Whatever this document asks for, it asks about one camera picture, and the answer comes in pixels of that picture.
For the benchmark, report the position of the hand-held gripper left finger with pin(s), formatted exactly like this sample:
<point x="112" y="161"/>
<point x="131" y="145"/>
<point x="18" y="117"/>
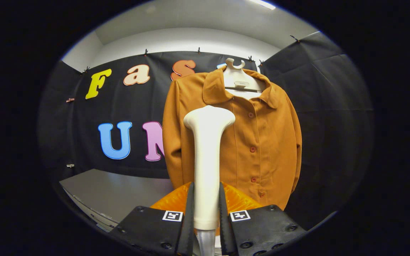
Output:
<point x="187" y="231"/>

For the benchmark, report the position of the long ceiling light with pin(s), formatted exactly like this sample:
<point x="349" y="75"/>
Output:
<point x="262" y="4"/>

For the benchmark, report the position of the orange button shirt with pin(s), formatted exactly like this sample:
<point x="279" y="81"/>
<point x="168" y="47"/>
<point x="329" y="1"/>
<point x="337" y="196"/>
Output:
<point x="262" y="142"/>

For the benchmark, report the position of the grey cabinet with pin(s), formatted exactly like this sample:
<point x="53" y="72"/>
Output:
<point x="119" y="192"/>

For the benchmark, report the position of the white clothes hanger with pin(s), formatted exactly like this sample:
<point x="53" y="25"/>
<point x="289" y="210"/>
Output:
<point x="238" y="76"/>

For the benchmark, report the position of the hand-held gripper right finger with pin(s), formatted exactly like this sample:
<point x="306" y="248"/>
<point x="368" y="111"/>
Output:
<point x="225" y="231"/>

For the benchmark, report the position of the row of black clips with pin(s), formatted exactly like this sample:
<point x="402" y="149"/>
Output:
<point x="198" y="51"/>

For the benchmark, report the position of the white garment steamer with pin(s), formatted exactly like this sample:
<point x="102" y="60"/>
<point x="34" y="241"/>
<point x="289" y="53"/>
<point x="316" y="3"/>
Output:
<point x="206" y="160"/>

